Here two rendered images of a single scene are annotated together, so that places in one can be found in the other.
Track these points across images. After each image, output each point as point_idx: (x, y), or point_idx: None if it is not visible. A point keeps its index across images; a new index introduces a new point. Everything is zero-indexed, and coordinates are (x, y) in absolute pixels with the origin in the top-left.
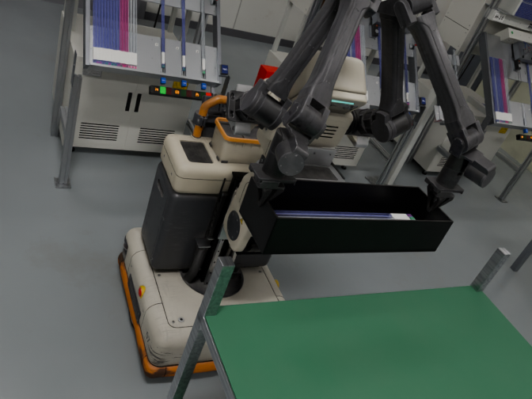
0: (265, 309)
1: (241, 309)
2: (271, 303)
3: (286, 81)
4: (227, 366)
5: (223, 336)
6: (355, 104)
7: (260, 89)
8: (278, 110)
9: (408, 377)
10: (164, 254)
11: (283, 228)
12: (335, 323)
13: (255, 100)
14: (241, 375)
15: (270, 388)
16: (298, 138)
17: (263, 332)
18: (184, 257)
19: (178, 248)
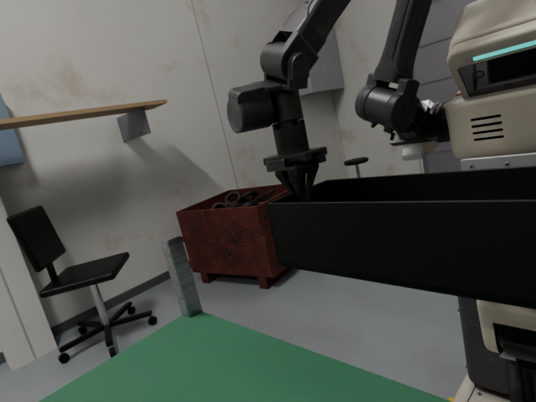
0: (234, 334)
1: (216, 323)
2: (252, 332)
3: (389, 57)
4: (116, 356)
5: (160, 335)
6: None
7: (368, 84)
8: (387, 97)
9: None
10: (474, 362)
11: (280, 221)
12: (286, 399)
13: (358, 96)
14: (105, 371)
15: (91, 400)
16: (254, 84)
17: (191, 350)
18: (506, 377)
19: (492, 359)
